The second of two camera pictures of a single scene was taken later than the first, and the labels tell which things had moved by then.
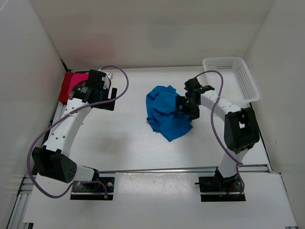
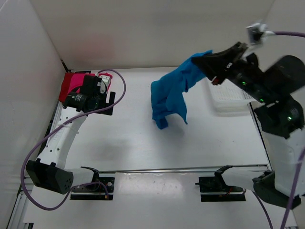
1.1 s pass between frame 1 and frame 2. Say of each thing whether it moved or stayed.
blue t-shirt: moved
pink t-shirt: stayed
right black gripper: moved
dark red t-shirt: stayed
